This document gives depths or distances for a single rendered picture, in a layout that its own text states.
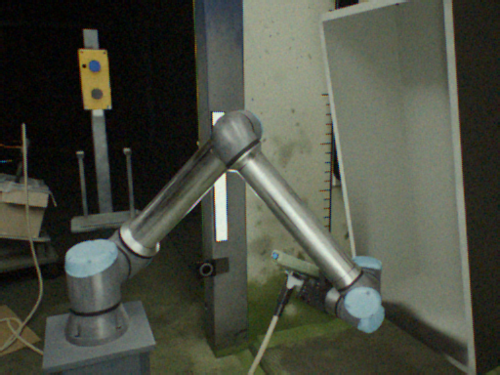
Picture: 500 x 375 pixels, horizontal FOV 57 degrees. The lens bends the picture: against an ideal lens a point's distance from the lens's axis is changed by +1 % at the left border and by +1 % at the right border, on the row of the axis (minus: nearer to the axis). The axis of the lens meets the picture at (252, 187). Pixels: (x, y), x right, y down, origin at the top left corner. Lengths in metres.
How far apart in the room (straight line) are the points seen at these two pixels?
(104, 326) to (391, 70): 1.41
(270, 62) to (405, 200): 0.89
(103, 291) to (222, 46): 1.22
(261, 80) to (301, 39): 0.28
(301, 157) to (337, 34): 0.76
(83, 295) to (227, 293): 1.08
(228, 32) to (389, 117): 0.81
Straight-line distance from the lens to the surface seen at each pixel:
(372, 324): 1.44
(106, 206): 2.33
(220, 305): 2.40
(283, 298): 1.63
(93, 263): 1.42
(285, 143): 2.29
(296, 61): 2.30
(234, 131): 1.20
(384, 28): 1.95
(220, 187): 2.18
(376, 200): 2.00
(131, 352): 1.46
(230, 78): 2.17
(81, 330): 1.50
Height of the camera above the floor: 1.39
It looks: 13 degrees down
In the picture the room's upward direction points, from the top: 1 degrees counter-clockwise
